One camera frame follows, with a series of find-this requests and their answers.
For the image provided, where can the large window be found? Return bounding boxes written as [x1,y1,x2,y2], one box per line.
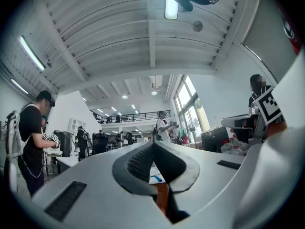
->
[173,75,211,134]

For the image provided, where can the white plastic bags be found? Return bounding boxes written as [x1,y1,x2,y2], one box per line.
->
[220,137,251,156]

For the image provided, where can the white ceramic sink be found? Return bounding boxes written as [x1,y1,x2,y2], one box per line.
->
[149,163,165,185]

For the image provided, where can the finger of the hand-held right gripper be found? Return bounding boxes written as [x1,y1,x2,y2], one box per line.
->
[220,113,260,130]

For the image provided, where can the black equipment case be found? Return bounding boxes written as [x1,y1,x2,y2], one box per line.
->
[53,130,75,157]

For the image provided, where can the black office chair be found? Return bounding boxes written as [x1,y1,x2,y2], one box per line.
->
[91,132,109,155]

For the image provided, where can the clothes rack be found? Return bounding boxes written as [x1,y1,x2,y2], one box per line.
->
[177,126,192,146]

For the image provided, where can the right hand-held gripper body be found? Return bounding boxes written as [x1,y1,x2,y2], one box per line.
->
[252,86,286,139]

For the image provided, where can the ceiling tube light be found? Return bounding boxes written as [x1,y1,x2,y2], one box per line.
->
[19,35,46,72]
[10,78,30,95]
[165,0,180,20]

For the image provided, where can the wooden sink cabinet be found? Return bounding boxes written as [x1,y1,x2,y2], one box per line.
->
[152,183,169,216]

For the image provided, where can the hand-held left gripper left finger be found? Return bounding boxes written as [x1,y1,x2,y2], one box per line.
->
[31,141,173,229]

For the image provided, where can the black mezzanine railing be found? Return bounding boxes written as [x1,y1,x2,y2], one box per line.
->
[91,110,171,124]

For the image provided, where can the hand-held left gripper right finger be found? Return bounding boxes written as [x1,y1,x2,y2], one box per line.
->
[152,141,247,229]

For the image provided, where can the black box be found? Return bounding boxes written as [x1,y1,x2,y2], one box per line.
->
[201,126,230,153]

